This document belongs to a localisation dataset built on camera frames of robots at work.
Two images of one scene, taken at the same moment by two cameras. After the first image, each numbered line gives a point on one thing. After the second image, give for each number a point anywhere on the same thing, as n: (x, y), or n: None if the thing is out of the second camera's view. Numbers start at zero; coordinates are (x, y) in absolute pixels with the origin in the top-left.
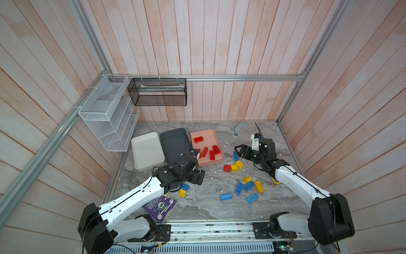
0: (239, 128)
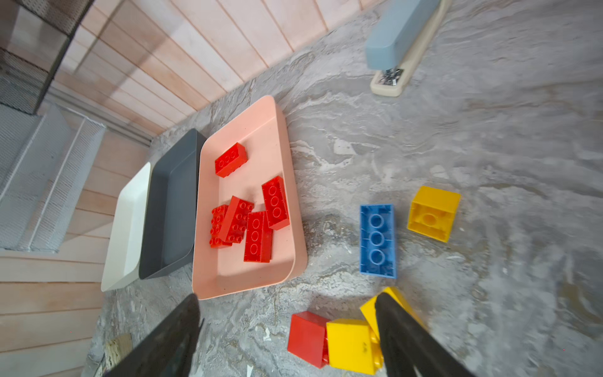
0: (400, 39)
